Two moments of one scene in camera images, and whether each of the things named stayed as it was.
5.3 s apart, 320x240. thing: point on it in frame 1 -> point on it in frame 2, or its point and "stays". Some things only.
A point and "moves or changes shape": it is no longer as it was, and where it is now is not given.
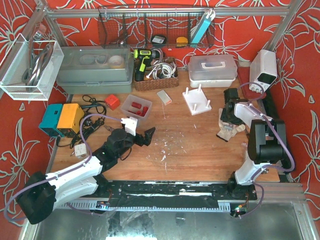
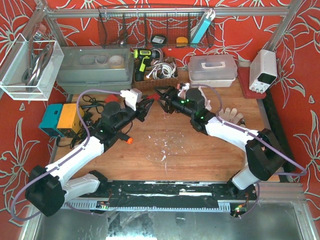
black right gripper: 227,118 -> 169,100
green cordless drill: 145,56 stays
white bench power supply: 263,71 stays
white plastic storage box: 212,71 stays
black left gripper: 145,137 -> 140,111
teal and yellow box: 63,120 stays
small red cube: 113,101 stays
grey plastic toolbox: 95,69 stays
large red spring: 136,105 moves or changes shape
